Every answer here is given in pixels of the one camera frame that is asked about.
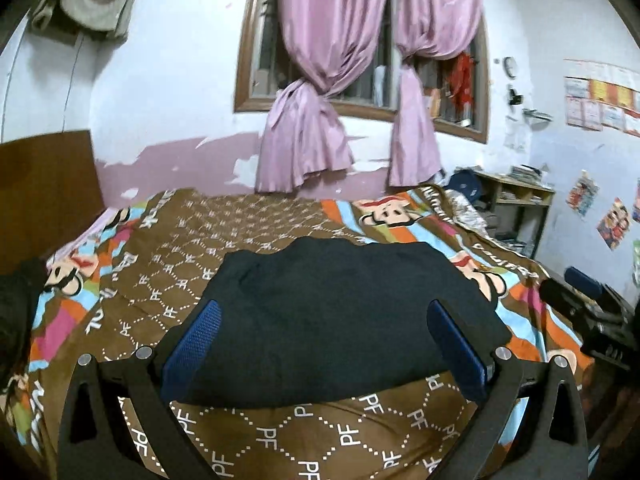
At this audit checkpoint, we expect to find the large black jacket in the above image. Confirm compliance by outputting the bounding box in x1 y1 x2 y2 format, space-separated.
174 237 511 408

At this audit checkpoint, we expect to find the wooden side shelf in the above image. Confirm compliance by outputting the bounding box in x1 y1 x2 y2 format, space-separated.
474 168 555 258

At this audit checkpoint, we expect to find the colourful cartoon bed quilt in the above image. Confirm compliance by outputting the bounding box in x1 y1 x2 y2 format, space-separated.
4 185 599 480

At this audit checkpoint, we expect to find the dark blue cap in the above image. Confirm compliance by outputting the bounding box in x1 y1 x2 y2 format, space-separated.
445 168 483 204

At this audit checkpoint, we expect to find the brown wooden headboard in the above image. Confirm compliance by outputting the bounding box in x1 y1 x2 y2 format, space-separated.
0 130 105 274

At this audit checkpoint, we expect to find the red hanging garment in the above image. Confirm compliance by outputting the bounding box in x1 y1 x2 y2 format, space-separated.
449 52 474 114

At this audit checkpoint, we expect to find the left pink curtain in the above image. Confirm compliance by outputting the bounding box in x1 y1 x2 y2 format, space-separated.
256 0 386 193

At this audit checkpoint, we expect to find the grey hanging cloth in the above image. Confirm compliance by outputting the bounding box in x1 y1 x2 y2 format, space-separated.
29 0 134 42

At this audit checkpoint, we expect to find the cartoon wall sticker middle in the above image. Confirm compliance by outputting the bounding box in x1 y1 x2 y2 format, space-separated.
597 197 630 250

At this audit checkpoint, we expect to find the cartoon wall sticker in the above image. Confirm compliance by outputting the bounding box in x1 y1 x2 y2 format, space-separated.
566 170 599 218
597 197 630 250

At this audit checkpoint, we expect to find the cartoon wall sticker upper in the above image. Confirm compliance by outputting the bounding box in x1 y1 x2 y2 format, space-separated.
566 170 599 218

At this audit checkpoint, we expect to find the small wall shelf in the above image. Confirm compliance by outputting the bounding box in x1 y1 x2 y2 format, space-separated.
523 108 553 122

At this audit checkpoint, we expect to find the wall calendar poster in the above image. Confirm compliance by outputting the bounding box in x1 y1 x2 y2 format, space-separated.
563 58 639 138

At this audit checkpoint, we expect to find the round wall clock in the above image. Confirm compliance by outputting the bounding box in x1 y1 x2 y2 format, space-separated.
502 56 518 79

